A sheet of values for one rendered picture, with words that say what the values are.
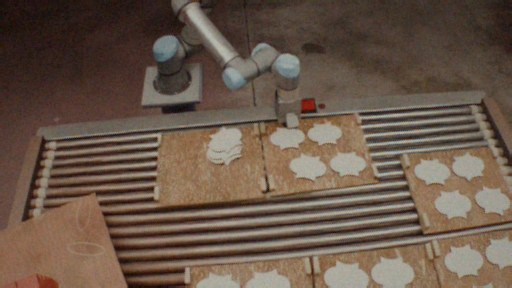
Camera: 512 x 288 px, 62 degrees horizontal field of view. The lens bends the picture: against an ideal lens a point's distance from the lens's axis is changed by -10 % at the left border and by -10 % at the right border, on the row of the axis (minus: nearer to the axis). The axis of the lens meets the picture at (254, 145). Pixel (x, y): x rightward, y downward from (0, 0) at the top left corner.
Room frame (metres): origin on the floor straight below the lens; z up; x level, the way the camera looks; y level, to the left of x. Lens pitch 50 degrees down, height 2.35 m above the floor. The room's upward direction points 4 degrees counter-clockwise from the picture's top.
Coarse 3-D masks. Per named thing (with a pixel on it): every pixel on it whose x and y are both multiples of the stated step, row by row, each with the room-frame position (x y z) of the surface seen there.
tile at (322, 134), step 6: (318, 126) 1.25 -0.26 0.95; (324, 126) 1.25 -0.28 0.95; (330, 126) 1.25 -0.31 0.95; (312, 132) 1.22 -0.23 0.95; (318, 132) 1.22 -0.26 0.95; (324, 132) 1.22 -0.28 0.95; (330, 132) 1.22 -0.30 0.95; (336, 132) 1.21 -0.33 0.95; (312, 138) 1.19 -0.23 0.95; (318, 138) 1.19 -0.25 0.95; (324, 138) 1.19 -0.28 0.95; (330, 138) 1.18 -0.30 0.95; (336, 138) 1.18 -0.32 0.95; (318, 144) 1.16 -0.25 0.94; (336, 144) 1.16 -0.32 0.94
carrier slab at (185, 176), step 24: (168, 144) 1.22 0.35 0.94; (192, 144) 1.21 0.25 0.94; (168, 168) 1.10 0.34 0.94; (192, 168) 1.09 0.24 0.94; (216, 168) 1.08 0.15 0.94; (240, 168) 1.08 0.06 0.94; (168, 192) 0.99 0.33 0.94; (192, 192) 0.98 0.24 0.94; (216, 192) 0.97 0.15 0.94; (240, 192) 0.97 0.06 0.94
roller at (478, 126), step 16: (416, 128) 1.23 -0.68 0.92; (432, 128) 1.22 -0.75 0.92; (448, 128) 1.22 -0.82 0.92; (464, 128) 1.22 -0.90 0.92; (480, 128) 1.21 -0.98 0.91; (48, 160) 1.19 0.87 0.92; (64, 160) 1.19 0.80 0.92; (80, 160) 1.18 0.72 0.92; (96, 160) 1.18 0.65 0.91; (112, 160) 1.18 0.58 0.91; (128, 160) 1.18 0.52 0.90; (144, 160) 1.18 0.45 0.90
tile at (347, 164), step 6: (342, 156) 1.09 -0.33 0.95; (348, 156) 1.09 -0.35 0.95; (354, 156) 1.09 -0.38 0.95; (336, 162) 1.06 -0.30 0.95; (342, 162) 1.06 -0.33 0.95; (348, 162) 1.06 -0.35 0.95; (354, 162) 1.06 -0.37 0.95; (360, 162) 1.05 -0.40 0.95; (336, 168) 1.04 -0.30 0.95; (342, 168) 1.03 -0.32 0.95; (348, 168) 1.03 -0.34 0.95; (354, 168) 1.03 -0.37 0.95; (360, 168) 1.03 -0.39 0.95; (342, 174) 1.01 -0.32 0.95; (348, 174) 1.00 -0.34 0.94; (354, 174) 1.00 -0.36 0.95
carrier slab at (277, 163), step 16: (272, 128) 1.27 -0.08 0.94; (304, 128) 1.25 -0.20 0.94; (352, 128) 1.24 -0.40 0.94; (272, 144) 1.18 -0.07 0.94; (304, 144) 1.17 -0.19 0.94; (352, 144) 1.15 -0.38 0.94; (272, 160) 1.10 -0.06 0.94; (288, 160) 1.10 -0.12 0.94; (320, 160) 1.09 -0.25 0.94; (368, 160) 1.07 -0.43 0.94; (288, 176) 1.02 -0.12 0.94; (336, 176) 1.01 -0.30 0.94; (352, 176) 1.00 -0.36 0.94; (368, 176) 0.99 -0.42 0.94; (272, 192) 0.96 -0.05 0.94; (288, 192) 0.95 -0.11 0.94; (304, 192) 0.95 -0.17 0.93
